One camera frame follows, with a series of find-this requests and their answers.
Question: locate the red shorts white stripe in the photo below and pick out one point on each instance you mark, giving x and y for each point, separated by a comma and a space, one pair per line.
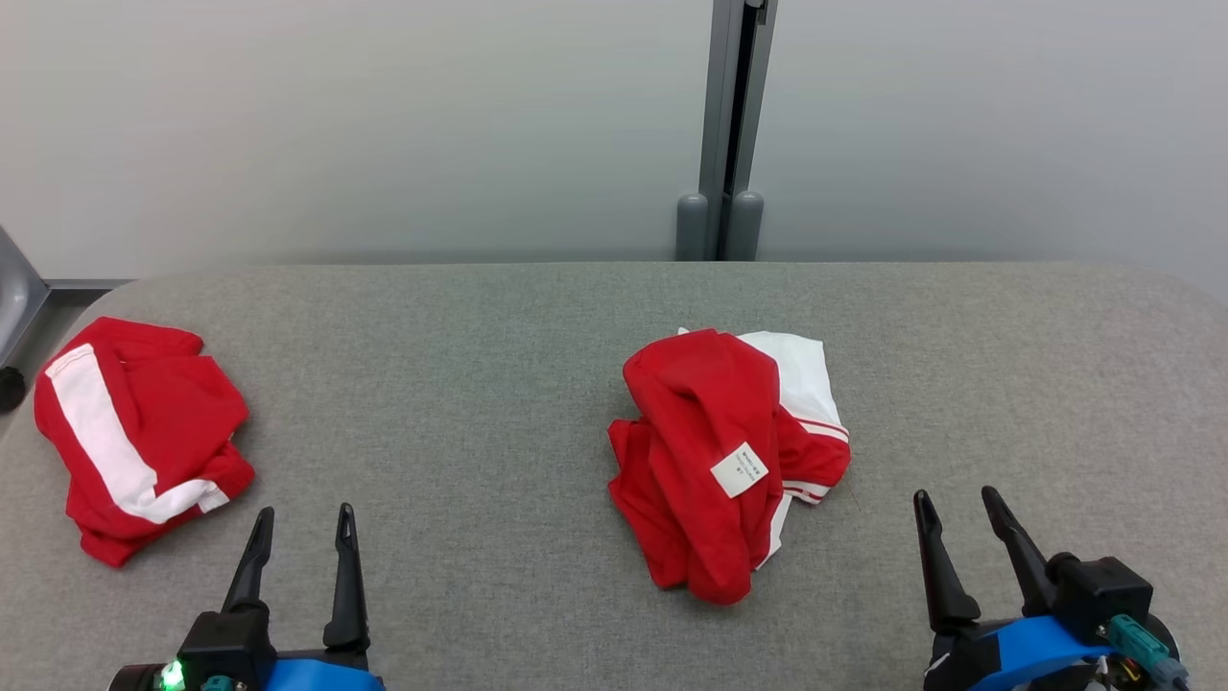
163, 413

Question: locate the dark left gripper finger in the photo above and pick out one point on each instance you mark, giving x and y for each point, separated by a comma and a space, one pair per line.
347, 595
251, 566

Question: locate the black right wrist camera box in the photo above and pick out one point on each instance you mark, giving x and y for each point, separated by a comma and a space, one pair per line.
1103, 590

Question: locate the grey cylindrical post bumper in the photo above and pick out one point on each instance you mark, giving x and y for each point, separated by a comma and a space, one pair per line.
692, 230
745, 230

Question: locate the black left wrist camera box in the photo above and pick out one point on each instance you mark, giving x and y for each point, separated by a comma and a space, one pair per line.
230, 643

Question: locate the teal camera connector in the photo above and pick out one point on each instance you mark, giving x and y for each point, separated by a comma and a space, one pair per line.
219, 683
1142, 645

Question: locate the red jersey shirt white sleeves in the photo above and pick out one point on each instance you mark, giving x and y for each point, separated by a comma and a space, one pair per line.
700, 432

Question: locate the grey wall baseboard rail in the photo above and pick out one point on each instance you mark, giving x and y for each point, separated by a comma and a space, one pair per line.
86, 284

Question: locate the grey vertical partition post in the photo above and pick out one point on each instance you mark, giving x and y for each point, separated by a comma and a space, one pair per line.
718, 96

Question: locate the grey fabric covered platform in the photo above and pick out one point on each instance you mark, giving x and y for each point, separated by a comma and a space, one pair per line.
460, 384

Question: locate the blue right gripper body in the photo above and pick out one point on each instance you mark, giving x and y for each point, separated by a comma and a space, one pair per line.
1036, 657

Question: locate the grey metal cart frame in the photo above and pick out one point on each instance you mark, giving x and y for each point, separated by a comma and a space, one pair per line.
14, 297

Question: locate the teal left camera connector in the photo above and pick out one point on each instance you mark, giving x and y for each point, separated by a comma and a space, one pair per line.
219, 683

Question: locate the black caster wheel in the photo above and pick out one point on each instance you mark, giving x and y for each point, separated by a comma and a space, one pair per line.
10, 389

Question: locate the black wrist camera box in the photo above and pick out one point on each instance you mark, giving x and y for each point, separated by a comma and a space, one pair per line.
1103, 590
230, 643

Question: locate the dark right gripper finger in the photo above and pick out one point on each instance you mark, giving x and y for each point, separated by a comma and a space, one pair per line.
945, 585
1027, 566

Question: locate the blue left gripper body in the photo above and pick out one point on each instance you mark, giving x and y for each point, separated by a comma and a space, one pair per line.
326, 672

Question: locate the teal right camera connector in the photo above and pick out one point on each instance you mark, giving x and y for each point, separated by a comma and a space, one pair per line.
1142, 645

